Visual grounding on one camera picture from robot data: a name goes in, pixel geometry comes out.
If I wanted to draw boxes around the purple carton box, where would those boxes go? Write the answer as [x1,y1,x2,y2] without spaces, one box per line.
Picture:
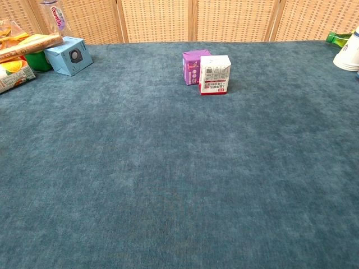
[182,49,212,86]

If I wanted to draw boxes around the white box with red band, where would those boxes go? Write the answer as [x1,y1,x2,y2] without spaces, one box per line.
[199,54,232,97]

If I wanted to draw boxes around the light blue speaker box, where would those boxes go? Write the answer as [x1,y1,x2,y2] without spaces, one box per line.
[44,36,94,77]

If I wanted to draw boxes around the teal blue tablecloth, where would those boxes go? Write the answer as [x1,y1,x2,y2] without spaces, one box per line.
[0,40,359,269]

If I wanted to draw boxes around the woven rattan folding screen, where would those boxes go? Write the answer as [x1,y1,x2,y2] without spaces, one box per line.
[0,0,359,45]

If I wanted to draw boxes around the green plastic cup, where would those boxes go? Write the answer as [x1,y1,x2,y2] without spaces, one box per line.
[24,51,53,72]

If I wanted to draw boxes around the clear plastic bottle purple label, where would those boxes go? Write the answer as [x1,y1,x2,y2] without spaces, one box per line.
[39,0,74,39]

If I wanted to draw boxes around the orange juice carton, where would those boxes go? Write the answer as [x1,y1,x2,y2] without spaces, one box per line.
[0,58,36,94]

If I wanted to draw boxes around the long tan snack package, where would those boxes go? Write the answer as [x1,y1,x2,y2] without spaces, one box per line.
[0,33,64,64]

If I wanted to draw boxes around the green plastic bottle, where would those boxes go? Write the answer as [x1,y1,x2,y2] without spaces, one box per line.
[325,31,353,48]

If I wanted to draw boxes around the stack of white paper cups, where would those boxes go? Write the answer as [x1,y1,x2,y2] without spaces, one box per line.
[333,25,359,71]

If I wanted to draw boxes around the orange yellow snack bag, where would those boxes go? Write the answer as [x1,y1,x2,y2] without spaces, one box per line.
[0,18,31,50]

